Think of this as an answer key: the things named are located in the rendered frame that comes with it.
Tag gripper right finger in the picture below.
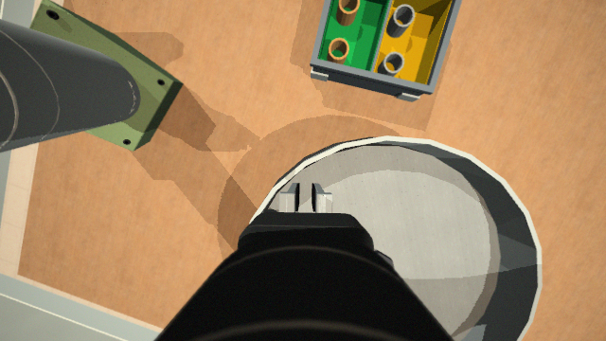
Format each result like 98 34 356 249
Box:
312 183 333 213

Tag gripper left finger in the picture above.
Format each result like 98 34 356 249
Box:
279 183 299 212

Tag bronze bushing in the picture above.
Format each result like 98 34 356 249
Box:
327 38 349 64
336 0 360 27

